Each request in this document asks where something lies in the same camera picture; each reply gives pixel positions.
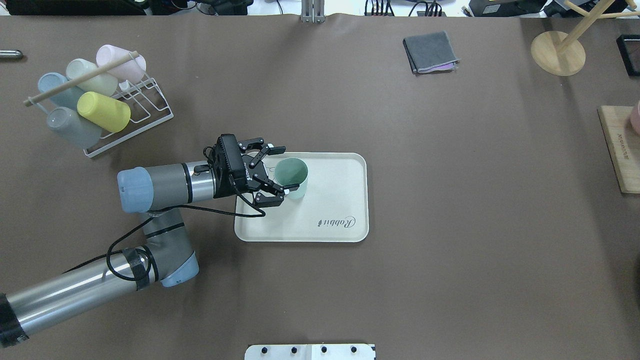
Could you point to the rack gripper black finger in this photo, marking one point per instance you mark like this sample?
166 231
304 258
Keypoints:
263 149
269 193

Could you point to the black gripper body near rack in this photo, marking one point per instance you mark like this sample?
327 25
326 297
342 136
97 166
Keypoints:
242 184

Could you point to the green plastic cup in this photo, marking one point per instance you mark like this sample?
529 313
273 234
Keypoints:
290 171

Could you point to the cream rabbit print tray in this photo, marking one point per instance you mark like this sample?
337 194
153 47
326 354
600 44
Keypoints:
334 208

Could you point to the silver robot arm near rack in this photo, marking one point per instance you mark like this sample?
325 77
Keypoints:
156 250

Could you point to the yellow plastic cup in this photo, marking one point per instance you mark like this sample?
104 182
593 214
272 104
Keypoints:
108 113

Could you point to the white plastic cup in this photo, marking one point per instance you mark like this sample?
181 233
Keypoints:
103 83

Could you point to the grey plastic cup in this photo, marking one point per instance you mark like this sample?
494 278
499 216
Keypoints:
75 129

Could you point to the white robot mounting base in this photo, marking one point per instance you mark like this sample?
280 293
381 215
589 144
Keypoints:
317 351

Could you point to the grey folded cloth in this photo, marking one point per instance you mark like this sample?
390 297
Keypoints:
428 53

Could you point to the wooden mug tree stand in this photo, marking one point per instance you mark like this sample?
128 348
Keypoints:
561 53

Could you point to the wooden cutting board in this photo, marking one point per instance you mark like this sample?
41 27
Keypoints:
623 146

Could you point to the pink ribbed bowl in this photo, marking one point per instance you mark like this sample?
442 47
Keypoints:
635 118

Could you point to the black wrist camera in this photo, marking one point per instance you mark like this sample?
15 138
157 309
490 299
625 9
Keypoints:
228 166

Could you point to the white wire cup rack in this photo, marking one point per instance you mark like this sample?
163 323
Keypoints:
140 91

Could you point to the aluminium frame post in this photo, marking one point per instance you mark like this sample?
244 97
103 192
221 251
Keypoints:
313 11

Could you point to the wooden rack handle rod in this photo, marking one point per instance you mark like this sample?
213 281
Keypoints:
33 100

